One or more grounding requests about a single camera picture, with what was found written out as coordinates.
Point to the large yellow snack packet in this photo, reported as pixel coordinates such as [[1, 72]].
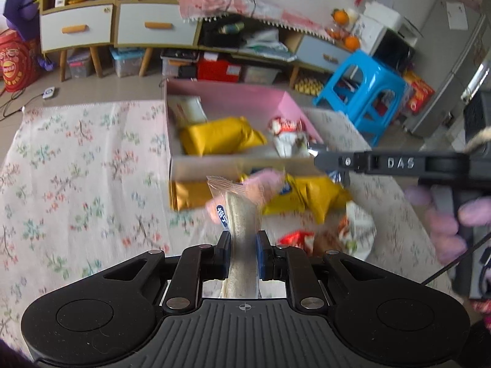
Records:
[[218, 136]]

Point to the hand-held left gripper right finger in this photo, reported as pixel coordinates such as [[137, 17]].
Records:
[[262, 257]]

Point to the yellow egg tray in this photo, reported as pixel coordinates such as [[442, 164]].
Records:
[[311, 86]]

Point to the small clear storage box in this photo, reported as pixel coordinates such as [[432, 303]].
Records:
[[78, 65]]

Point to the yellow snack packet blue label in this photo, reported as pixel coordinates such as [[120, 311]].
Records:
[[287, 195]]

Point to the black microwave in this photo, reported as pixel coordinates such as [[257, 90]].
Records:
[[395, 51]]

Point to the purple plush toy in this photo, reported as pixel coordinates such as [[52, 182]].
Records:
[[21, 11]]

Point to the floral tablecloth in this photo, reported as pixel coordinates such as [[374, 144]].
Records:
[[76, 180]]

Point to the gold snack packet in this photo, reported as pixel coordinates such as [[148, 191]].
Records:
[[191, 195]]

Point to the jar of small oranges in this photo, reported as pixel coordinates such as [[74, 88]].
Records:
[[333, 32]]

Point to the orange fruit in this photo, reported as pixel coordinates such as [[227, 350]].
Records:
[[352, 43], [340, 16]]

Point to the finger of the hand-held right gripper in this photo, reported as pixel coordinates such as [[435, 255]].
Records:
[[333, 161]]

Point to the stack of white papers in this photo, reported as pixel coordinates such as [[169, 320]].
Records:
[[264, 44]]

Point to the green bottle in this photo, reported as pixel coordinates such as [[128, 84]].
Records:
[[232, 28]]

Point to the clear storage box white lid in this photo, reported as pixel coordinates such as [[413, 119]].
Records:
[[260, 76]]

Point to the cream snack packet red label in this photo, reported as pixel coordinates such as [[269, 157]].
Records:
[[188, 111]]

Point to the orange snack cartons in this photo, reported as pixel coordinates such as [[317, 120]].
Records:
[[420, 94]]

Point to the white green snack packet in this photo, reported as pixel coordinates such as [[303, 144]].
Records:
[[291, 145]]

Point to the pink cloth with tassels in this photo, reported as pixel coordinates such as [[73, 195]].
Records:
[[238, 5]]

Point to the grey refrigerator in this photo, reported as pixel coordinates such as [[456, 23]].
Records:
[[452, 65]]

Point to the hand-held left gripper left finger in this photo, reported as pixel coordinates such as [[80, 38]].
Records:
[[224, 257]]

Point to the person's right hand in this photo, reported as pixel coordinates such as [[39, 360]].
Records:
[[441, 224]]

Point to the clear storage box blue lid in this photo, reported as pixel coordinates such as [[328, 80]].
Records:
[[126, 63]]

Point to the white printed snack packet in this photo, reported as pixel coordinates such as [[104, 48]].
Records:
[[358, 234]]

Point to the red storage box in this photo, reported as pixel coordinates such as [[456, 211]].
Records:
[[218, 72]]

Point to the red printed bag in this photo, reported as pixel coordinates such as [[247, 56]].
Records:
[[15, 65]]

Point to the clear rice cracker packet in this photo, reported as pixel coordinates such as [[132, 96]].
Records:
[[241, 237]]

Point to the pink peanut snack packet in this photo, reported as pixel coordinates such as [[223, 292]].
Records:
[[264, 186]]

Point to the blue plastic stool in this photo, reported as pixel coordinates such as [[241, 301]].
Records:
[[360, 65]]

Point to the long wooden TV stand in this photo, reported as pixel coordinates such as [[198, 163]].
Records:
[[291, 48]]

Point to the plain yellow snack packet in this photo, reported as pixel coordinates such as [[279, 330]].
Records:
[[326, 199]]

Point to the pink cardboard box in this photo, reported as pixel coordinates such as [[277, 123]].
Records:
[[238, 99]]

